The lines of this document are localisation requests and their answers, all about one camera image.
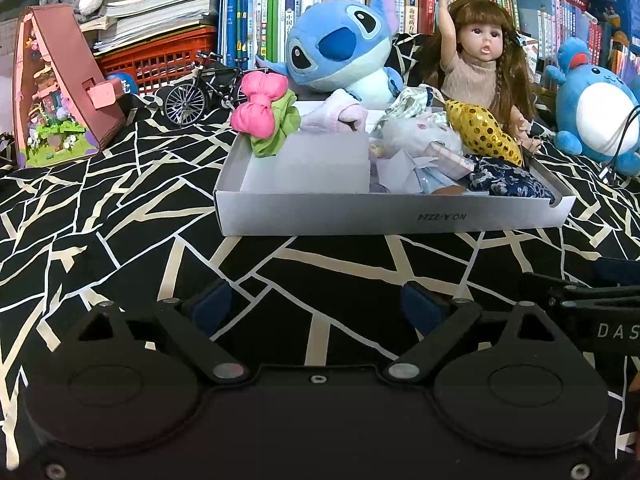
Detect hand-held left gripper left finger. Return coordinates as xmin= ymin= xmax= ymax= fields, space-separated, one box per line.
xmin=60 ymin=277 xmax=248 ymax=386

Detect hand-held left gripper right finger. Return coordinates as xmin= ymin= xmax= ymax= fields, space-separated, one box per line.
xmin=385 ymin=280 xmax=573 ymax=386

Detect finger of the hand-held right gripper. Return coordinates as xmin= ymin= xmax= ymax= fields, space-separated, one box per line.
xmin=520 ymin=272 xmax=640 ymax=311
xmin=595 ymin=257 xmax=640 ymax=288

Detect white cardboard box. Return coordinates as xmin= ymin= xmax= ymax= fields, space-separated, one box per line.
xmin=213 ymin=97 xmax=577 ymax=237

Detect navy floral fabric pouch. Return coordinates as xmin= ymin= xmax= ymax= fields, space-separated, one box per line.
xmin=465 ymin=156 xmax=557 ymax=200

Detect lavender face mask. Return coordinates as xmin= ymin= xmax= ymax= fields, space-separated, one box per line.
xmin=372 ymin=152 xmax=426 ymax=195

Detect small pink packet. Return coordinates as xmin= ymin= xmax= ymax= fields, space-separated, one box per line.
xmin=430 ymin=141 xmax=476 ymax=179

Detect white foam block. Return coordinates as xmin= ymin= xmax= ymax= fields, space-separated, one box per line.
xmin=240 ymin=130 xmax=372 ymax=195

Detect gold sequin star pillow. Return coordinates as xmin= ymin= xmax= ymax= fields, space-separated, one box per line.
xmin=444 ymin=99 xmax=525 ymax=168

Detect pink and green cloth bow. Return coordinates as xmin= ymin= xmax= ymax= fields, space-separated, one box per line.
xmin=230 ymin=71 xmax=302 ymax=158

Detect light purple towel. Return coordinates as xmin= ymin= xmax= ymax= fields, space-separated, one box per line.
xmin=300 ymin=88 xmax=368 ymax=134

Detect black and white patterned blanket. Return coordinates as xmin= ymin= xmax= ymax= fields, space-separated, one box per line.
xmin=0 ymin=32 xmax=640 ymax=461

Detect round blue plush toy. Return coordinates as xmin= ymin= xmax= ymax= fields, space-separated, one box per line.
xmin=544 ymin=36 xmax=640 ymax=177

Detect black miniature bicycle model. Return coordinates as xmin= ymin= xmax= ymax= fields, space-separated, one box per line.
xmin=163 ymin=50 xmax=251 ymax=127

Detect brown-haired doll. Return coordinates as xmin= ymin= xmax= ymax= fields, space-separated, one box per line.
xmin=420 ymin=0 xmax=543 ymax=156

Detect small blue ball toy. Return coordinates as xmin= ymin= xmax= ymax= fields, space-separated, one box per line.
xmin=105 ymin=71 xmax=138 ymax=96

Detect red plastic basket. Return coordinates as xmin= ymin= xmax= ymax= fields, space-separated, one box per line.
xmin=97 ymin=27 xmax=221 ymax=96

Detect blue cardboard box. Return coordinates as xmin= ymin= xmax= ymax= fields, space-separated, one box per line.
xmin=587 ymin=0 xmax=640 ymax=56

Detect blue alien plush toy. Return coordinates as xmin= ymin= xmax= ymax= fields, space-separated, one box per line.
xmin=255 ymin=0 xmax=406 ymax=108

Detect pink triangular house model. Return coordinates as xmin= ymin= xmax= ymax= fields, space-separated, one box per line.
xmin=11 ymin=4 xmax=127 ymax=170

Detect row of shelved books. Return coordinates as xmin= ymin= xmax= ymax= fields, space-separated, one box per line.
xmin=217 ymin=0 xmax=640 ymax=81

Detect stack of books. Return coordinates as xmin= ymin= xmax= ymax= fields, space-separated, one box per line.
xmin=80 ymin=0 xmax=221 ymax=53

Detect grey grid board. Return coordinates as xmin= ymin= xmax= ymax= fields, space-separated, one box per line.
xmin=0 ymin=17 xmax=21 ymax=56

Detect black cables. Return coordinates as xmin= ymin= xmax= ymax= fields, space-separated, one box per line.
xmin=597 ymin=105 xmax=640 ymax=186

